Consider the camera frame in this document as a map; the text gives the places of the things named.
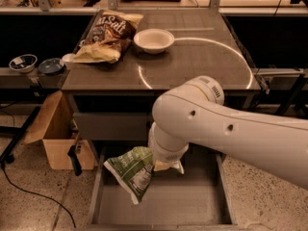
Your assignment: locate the black floor cable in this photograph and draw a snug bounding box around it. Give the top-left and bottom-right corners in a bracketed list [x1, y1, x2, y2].
[0, 163, 77, 228]

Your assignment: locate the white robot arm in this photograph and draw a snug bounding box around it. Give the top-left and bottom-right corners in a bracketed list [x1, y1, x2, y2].
[149, 76, 308, 189]

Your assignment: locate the grey top drawer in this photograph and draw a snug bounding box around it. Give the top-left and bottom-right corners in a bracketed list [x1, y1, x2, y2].
[73, 113, 152, 141]

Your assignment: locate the green jalapeno chip bag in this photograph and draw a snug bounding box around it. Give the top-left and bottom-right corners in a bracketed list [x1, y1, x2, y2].
[104, 146, 184, 205]

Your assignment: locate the brown sea salt chip bag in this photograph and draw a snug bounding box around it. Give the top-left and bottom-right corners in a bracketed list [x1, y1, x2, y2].
[73, 11, 143, 64]

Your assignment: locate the dark blue bowl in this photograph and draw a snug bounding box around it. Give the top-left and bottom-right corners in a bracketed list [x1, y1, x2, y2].
[38, 58, 64, 75]

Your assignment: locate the grey open middle drawer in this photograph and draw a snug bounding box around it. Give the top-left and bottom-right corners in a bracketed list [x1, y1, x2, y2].
[75, 144, 251, 231]

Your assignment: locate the cardboard box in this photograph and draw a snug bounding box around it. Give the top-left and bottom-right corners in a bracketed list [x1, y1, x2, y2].
[23, 90, 96, 171]

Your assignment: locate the small white cup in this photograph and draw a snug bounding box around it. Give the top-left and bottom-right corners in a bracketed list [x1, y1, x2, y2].
[62, 53, 75, 69]

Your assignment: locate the grey drawer cabinet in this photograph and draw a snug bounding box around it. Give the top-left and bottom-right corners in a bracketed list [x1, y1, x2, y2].
[61, 7, 262, 231]

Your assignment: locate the white paper bowl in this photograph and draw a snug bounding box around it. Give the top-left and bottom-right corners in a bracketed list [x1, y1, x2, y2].
[134, 29, 175, 54]

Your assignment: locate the black handled tool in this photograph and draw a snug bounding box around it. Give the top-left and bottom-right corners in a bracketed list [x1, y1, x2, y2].
[67, 133, 82, 176]

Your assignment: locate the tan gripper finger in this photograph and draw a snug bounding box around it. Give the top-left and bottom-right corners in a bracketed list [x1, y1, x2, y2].
[154, 160, 174, 171]

